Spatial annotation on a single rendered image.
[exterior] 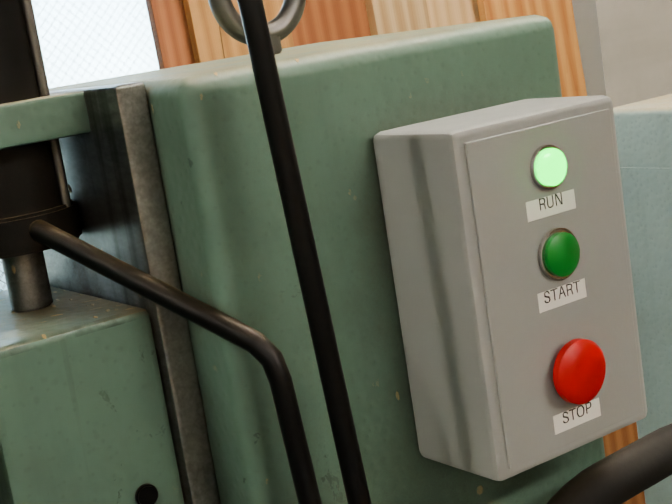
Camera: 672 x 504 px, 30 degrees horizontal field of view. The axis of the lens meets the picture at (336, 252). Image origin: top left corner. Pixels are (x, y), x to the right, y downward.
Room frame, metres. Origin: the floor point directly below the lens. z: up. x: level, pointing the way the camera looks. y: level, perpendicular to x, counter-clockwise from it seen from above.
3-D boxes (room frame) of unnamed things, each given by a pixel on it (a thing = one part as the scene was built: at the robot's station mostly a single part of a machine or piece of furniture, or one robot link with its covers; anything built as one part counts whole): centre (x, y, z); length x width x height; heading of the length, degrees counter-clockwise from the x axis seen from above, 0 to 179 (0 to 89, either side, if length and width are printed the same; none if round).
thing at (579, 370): (0.55, -0.10, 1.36); 0.03 x 0.01 x 0.03; 123
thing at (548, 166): (0.55, -0.10, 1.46); 0.02 x 0.01 x 0.02; 123
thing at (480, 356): (0.58, -0.08, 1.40); 0.10 x 0.06 x 0.16; 123
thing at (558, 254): (0.55, -0.10, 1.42); 0.02 x 0.01 x 0.02; 123
